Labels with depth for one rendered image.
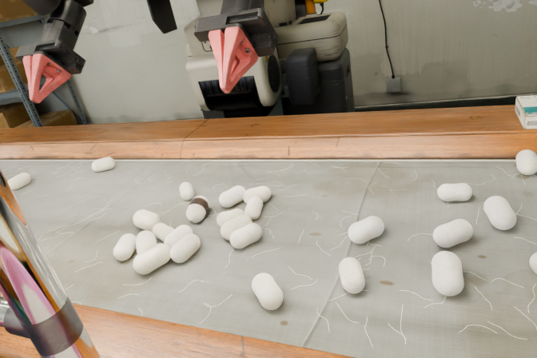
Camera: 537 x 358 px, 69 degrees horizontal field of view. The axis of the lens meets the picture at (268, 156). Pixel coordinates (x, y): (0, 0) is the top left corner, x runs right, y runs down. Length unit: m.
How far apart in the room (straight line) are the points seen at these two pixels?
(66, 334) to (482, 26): 2.39
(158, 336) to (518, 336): 0.24
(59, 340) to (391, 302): 0.22
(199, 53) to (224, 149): 0.57
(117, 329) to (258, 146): 0.33
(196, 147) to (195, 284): 0.30
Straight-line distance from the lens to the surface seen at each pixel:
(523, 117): 0.55
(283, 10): 1.34
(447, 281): 0.33
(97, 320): 0.35
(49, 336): 0.24
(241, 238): 0.39
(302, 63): 1.14
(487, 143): 0.53
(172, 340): 0.31
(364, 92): 2.52
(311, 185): 0.48
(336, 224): 0.41
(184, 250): 0.40
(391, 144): 0.53
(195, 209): 0.45
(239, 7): 0.57
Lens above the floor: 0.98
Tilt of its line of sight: 25 degrees down
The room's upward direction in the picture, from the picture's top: 11 degrees counter-clockwise
